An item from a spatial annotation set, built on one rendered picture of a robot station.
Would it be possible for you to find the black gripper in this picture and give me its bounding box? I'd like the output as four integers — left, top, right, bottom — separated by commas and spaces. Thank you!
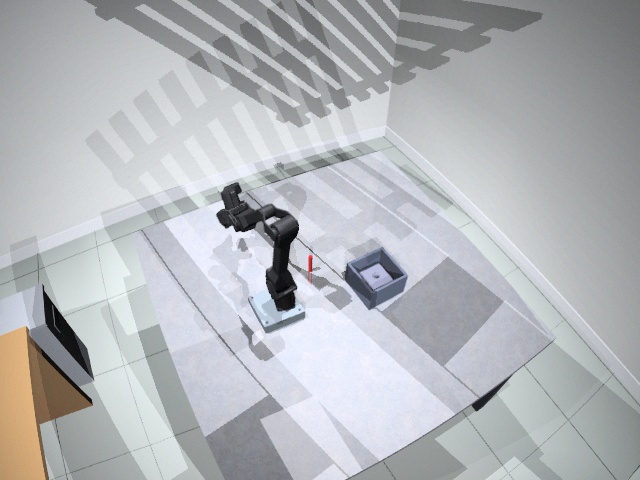
223, 182, 256, 232

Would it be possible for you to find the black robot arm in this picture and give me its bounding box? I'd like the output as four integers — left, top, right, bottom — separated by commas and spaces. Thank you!
216, 187, 299, 312

